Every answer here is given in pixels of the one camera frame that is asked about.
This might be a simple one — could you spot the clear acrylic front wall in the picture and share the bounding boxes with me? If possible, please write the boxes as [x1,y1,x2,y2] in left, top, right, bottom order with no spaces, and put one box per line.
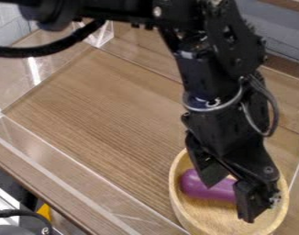
[0,113,188,235]

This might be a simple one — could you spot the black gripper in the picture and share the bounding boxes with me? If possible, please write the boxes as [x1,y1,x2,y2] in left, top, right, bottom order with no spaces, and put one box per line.
[172,12,279,188]

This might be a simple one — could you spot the brown wooden bowl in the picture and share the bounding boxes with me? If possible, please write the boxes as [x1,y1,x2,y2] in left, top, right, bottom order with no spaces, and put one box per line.
[169,150,289,235]

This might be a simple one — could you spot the black cable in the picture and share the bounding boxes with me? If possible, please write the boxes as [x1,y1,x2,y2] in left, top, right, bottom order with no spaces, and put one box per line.
[0,18,108,59]

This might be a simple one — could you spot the clear acrylic corner bracket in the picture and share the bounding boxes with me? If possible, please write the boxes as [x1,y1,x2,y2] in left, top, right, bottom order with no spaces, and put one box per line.
[82,21,113,49]

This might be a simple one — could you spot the purple toy eggplant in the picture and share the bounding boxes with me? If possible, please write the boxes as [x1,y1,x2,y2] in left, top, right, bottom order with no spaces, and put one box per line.
[179,169,236,203]

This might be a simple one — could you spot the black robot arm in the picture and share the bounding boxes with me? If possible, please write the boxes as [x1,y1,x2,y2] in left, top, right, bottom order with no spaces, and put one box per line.
[0,0,279,223]

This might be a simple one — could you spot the black yellow device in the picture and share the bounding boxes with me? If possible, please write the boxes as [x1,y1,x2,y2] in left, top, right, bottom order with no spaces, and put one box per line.
[0,162,92,235]

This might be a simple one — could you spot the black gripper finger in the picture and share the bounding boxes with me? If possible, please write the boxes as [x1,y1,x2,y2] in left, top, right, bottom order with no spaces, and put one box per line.
[232,180,281,223]

